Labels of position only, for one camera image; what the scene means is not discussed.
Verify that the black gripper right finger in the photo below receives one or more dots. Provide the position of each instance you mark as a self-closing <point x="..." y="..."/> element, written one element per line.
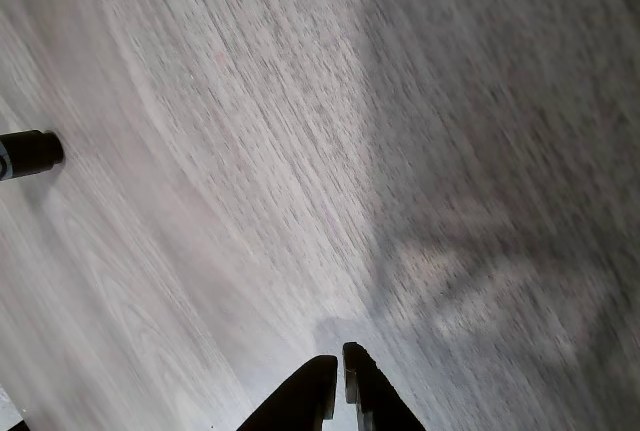
<point x="375" y="396"/>

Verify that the blue capped black marker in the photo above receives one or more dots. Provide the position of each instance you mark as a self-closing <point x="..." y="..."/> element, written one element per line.
<point x="27" y="153"/>

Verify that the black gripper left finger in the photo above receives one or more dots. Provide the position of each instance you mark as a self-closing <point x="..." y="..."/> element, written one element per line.
<point x="300" y="396"/>

